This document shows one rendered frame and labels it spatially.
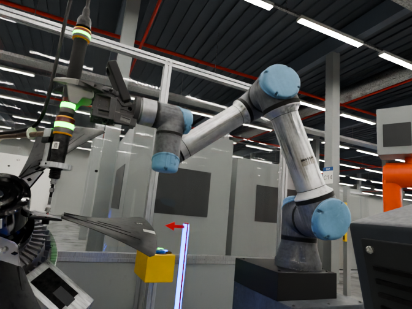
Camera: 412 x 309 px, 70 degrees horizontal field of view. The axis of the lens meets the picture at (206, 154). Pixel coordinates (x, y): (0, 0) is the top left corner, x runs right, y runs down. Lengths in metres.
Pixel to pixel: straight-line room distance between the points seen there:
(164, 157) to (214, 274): 1.04
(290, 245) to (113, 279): 0.87
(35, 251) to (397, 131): 4.11
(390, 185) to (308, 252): 3.45
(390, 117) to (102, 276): 3.86
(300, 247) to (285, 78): 0.53
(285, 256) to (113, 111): 0.68
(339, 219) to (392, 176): 3.48
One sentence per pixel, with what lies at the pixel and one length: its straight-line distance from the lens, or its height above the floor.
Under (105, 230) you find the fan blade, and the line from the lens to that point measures 0.72.
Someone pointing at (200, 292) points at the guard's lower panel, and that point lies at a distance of 1.71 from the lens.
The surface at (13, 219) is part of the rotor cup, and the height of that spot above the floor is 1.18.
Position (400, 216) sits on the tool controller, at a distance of 0.35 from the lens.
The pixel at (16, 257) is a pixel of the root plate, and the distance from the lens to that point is 0.76.
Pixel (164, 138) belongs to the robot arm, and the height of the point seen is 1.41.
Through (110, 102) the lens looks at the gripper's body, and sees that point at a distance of 0.79.
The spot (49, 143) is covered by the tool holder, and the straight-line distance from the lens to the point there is 0.81.
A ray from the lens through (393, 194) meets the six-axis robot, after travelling 4.41.
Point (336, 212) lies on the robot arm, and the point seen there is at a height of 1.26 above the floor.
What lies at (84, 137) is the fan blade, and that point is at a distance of 0.92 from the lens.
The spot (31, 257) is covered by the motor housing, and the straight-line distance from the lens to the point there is 0.84.
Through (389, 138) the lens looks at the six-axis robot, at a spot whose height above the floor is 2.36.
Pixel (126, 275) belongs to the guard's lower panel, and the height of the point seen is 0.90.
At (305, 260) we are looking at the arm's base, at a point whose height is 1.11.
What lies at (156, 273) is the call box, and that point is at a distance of 1.07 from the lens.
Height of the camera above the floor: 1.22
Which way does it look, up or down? 11 degrees up
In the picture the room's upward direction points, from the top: 5 degrees clockwise
